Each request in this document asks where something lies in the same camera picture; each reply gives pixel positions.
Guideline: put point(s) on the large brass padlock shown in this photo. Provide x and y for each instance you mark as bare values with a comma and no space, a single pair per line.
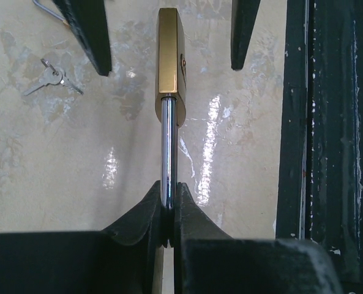
170,96

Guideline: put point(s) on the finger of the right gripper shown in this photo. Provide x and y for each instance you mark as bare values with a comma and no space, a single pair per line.
87,20
243,17

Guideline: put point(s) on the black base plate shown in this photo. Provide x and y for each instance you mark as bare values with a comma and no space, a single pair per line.
320,194

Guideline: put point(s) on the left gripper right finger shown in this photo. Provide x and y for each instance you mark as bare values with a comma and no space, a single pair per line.
207,260

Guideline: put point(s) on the small brass padlock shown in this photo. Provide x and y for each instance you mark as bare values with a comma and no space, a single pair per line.
51,12

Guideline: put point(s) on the large padlock keys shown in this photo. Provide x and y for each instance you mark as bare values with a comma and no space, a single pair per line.
52,76

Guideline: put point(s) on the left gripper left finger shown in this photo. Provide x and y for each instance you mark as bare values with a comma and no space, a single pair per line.
124,257

